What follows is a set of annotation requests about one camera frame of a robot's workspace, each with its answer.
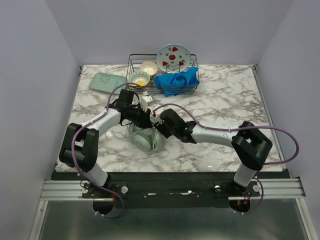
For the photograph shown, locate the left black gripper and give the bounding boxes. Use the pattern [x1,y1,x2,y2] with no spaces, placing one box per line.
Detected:
[127,103,153,129]

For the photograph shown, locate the mint green headphones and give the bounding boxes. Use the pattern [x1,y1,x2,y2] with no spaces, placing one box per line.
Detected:
[127,123,165,152]

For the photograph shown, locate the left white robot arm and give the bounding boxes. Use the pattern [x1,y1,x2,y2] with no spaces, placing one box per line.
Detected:
[58,89,152,198]

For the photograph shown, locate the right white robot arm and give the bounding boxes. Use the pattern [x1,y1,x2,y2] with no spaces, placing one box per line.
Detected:
[153,108,273,196]

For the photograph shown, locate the blue cloth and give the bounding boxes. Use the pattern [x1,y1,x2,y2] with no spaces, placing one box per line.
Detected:
[154,67,200,97]

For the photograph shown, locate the blue yellow patterned bowl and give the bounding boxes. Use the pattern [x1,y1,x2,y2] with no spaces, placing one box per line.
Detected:
[128,71,151,87]

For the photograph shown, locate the mint green rectangular tray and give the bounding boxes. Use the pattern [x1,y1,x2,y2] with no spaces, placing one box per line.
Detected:
[89,72,126,93]

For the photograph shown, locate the cream bowl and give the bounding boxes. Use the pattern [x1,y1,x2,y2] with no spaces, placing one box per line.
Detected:
[139,61,158,76]

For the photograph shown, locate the strawberry pattern plate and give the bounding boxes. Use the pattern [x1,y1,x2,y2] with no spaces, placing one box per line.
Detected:
[155,44,191,74]

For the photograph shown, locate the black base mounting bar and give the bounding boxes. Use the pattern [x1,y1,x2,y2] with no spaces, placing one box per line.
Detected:
[82,172,260,209]

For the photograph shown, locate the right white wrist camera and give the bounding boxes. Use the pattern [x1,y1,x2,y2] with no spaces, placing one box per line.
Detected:
[150,108,164,125]

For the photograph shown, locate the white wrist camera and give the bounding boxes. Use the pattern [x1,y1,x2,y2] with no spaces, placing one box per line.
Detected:
[140,95,157,112]
[150,108,164,125]

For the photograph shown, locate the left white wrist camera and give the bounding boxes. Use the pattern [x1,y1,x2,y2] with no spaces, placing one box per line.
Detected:
[140,95,157,112]

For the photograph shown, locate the black wire dish rack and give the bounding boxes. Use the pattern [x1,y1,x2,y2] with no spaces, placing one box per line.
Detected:
[127,53,200,95]

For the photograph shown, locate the aluminium rail frame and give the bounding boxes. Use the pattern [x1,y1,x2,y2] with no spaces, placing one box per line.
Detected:
[30,65,308,240]

